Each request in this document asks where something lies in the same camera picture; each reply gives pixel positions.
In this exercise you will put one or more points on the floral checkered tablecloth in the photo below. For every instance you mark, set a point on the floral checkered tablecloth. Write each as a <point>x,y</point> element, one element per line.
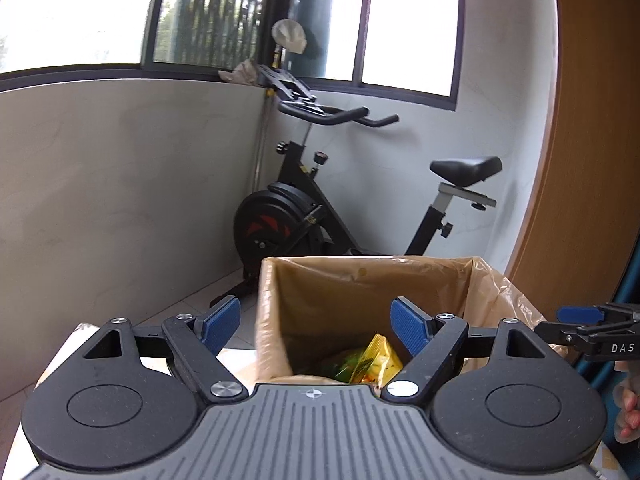
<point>240,365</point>

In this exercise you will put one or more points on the yellow snack packet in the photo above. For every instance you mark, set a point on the yellow snack packet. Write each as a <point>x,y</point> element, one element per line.
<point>382,357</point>

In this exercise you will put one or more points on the black exercise bike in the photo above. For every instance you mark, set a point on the black exercise bike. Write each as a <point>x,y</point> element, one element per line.
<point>280,220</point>

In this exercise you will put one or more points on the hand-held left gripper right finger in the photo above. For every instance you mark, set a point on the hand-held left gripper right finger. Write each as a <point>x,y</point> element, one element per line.
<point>410,325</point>

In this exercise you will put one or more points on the brown cardboard box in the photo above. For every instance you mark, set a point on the brown cardboard box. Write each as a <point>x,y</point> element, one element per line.
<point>325,305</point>

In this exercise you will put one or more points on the dark outdoor pillar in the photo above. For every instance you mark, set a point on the dark outdoor pillar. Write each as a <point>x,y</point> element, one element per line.
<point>312,10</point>

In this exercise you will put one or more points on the dark window frame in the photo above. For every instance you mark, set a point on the dark window frame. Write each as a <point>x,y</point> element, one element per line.
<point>407,96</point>

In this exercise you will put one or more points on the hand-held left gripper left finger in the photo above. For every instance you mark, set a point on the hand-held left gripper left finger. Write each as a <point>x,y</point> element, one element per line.
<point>220,322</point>

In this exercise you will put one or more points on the crumpled beige cloth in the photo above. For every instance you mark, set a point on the crumpled beige cloth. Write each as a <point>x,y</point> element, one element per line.
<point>242,72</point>

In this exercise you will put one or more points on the person's right hand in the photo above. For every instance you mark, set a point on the person's right hand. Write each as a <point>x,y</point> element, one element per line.
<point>631,407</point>

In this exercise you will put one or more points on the white cap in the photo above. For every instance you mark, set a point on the white cap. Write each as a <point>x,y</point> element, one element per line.
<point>290,36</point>

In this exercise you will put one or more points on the metal pole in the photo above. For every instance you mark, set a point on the metal pole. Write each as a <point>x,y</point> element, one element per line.
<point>262,135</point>

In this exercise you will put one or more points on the wooden cabinet panel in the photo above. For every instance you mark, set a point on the wooden cabinet panel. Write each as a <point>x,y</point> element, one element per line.
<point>590,110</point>

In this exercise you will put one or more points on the perforated metal screen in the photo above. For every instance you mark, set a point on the perforated metal screen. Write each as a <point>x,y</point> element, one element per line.
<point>210,10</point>

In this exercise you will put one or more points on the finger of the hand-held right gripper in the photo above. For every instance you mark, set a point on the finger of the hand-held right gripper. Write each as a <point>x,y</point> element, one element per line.
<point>580,314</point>
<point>555,334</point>

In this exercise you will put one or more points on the green snack packet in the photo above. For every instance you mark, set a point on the green snack packet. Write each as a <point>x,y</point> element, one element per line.
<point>347,366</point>

